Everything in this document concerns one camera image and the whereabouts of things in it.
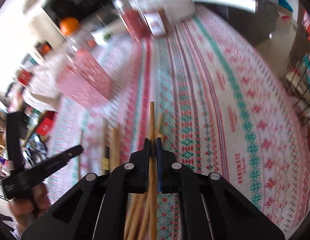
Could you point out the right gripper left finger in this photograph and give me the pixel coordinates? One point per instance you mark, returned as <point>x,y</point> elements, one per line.
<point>95,207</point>

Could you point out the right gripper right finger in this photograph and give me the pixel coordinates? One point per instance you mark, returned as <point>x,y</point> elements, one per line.
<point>210,207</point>

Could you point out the pink utensil holder box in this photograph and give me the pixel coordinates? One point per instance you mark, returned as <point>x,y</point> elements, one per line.
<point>83,80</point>

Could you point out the person left hand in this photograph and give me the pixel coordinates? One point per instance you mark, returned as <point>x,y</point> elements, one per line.
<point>20,208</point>

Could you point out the patterned red green tablecloth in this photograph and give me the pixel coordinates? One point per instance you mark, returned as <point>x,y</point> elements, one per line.
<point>224,111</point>

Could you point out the orange fruit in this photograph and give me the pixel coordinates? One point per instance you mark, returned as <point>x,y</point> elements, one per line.
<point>69,25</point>

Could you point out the red goji jar tall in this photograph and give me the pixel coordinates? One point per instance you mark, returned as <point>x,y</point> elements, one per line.
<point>130,14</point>

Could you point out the red labelled jar short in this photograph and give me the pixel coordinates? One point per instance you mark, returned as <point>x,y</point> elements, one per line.
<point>157,21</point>

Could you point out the black wire rack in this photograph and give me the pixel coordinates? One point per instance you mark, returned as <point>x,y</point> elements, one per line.
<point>297,75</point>

